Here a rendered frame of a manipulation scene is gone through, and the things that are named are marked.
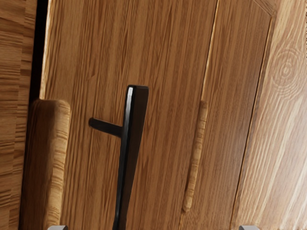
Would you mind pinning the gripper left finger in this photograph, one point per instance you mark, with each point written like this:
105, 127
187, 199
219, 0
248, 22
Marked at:
57, 227

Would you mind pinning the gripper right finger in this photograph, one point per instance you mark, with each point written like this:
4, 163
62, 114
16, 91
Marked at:
249, 227

